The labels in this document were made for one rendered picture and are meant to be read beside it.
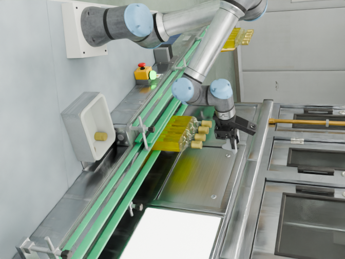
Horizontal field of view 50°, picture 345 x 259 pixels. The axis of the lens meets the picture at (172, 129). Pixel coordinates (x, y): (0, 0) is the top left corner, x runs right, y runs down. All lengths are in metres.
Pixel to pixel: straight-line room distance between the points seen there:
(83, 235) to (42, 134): 0.37
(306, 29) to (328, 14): 0.44
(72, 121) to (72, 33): 0.32
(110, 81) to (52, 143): 0.46
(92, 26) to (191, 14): 0.37
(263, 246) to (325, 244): 0.22
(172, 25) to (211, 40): 0.26
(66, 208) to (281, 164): 0.96
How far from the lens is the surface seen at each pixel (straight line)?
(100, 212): 1.37
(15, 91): 1.26
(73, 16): 1.43
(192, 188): 1.61
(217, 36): 1.26
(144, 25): 1.39
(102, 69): 1.66
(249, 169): 1.68
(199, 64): 1.26
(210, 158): 1.76
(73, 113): 1.39
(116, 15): 1.40
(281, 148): 1.87
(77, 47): 1.43
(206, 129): 1.71
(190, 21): 1.45
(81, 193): 1.44
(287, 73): 7.88
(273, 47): 7.68
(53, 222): 1.38
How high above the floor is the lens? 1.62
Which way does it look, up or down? 21 degrees down
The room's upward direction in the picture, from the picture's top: 93 degrees clockwise
